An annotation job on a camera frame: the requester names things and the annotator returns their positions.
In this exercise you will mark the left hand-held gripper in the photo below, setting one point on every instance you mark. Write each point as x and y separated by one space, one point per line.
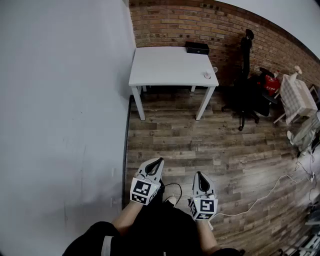
141 191

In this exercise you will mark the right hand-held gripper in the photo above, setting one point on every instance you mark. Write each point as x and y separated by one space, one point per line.
203 207

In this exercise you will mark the clear cotton swab container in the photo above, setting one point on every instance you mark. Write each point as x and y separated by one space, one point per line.
207 74

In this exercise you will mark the clear round lid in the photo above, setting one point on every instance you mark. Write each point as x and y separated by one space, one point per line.
215 69

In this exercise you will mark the person's left forearm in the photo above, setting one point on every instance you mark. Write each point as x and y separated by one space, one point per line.
128 217

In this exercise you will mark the person's right forearm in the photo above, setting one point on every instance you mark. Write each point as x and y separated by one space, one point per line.
207 237

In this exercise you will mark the person's light shoe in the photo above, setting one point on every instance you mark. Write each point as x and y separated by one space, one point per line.
171 200

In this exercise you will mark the person's black clothing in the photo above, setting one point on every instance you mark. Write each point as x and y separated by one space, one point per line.
162 232

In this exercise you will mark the black office chair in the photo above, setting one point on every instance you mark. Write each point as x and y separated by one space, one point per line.
246 97

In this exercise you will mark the white table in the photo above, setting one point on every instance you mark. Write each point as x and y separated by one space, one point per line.
170 67

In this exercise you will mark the white power strip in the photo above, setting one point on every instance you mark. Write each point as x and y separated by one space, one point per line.
312 176

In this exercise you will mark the red bag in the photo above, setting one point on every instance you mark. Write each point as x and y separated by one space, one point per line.
270 82

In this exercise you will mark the small table with checked cloth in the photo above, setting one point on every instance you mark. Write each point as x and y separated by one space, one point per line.
296 97

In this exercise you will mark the black box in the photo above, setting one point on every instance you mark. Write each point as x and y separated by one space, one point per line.
197 47

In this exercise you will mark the beige figurine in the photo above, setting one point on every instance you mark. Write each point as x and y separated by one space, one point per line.
296 71

